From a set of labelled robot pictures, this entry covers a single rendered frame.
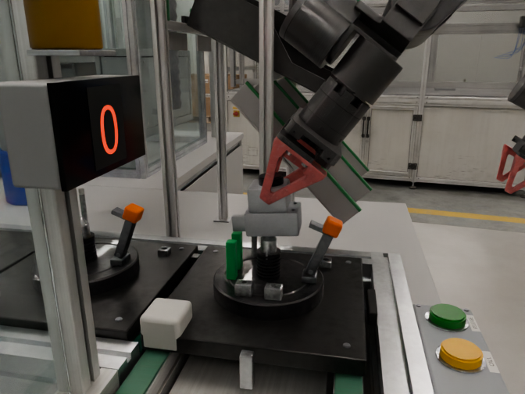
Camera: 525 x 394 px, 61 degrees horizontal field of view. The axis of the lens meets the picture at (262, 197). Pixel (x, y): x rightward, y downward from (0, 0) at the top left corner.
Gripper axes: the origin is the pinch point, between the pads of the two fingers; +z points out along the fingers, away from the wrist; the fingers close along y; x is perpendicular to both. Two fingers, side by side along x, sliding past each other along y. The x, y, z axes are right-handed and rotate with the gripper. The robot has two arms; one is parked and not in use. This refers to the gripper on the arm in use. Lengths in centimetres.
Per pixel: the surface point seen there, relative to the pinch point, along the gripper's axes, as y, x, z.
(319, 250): 1.1, 9.1, 2.0
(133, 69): -87, -51, 26
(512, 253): -43, 51, -7
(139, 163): -87, -34, 51
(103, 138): 19.6, -13.7, -1.9
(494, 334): -11.5, 40.6, 0.7
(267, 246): 1.2, 3.9, 5.7
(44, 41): 21.0, -20.0, -5.8
